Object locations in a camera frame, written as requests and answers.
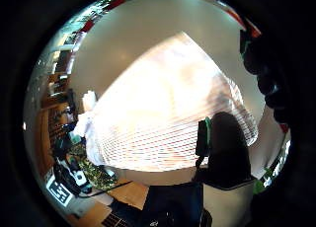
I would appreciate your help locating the white striped cloth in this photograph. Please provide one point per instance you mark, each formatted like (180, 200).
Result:
(158, 108)

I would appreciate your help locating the black keyboard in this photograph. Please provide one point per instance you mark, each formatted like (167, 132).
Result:
(115, 220)

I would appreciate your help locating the white marker cube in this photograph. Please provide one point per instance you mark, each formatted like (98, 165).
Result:
(59, 190)

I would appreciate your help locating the wooden shelf unit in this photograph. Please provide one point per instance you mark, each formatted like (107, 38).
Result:
(54, 98)

